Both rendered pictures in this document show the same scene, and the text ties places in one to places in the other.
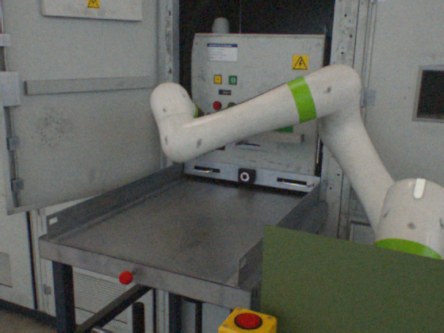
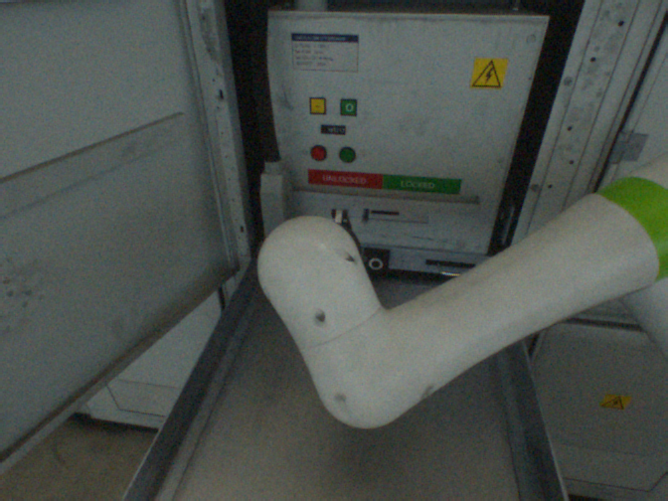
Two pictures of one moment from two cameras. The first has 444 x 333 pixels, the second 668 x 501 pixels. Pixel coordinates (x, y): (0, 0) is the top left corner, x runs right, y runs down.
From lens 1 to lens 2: 1.03 m
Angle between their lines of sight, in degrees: 25
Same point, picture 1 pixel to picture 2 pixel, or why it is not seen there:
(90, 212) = (153, 474)
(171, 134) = (357, 393)
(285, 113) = (626, 291)
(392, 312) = not seen: outside the picture
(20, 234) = not seen: hidden behind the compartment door
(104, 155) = (131, 285)
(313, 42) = (522, 32)
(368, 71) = (644, 99)
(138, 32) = (139, 20)
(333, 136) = not seen: hidden behind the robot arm
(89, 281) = (142, 388)
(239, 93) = (361, 130)
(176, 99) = (344, 282)
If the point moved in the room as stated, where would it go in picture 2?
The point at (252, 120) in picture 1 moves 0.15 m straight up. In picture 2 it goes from (552, 317) to (609, 183)
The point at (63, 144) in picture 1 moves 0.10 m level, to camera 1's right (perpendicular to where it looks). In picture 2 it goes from (38, 313) to (109, 301)
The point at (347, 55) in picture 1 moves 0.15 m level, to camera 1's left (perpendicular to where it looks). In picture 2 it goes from (602, 66) to (520, 72)
